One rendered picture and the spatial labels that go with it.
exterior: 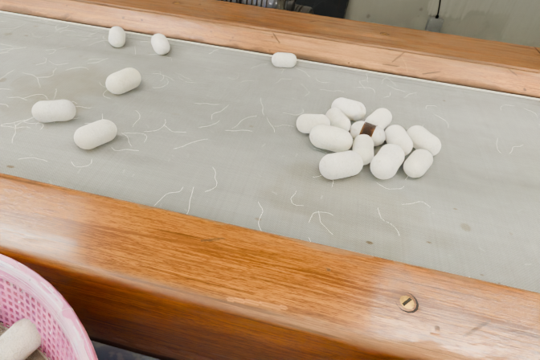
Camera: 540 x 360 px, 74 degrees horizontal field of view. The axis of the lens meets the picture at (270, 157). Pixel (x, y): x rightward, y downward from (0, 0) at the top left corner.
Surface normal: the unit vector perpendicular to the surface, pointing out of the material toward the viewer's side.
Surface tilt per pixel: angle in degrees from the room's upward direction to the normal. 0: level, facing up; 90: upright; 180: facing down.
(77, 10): 45
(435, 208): 0
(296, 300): 0
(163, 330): 90
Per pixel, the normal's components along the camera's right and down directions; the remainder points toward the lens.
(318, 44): -0.10, -0.11
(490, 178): 0.07, -0.77
